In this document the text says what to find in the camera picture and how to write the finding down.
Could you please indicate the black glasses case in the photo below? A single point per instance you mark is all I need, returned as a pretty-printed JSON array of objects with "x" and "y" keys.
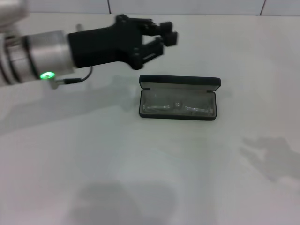
[{"x": 180, "y": 80}]

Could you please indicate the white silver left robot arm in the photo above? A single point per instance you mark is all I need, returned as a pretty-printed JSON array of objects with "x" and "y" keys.
[{"x": 47, "y": 54}]

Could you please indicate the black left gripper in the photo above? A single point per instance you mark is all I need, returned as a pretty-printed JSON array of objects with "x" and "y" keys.
[{"x": 98, "y": 47}]

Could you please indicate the clear transparent glasses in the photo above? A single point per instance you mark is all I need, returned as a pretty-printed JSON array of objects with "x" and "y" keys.
[{"x": 159, "y": 107}]

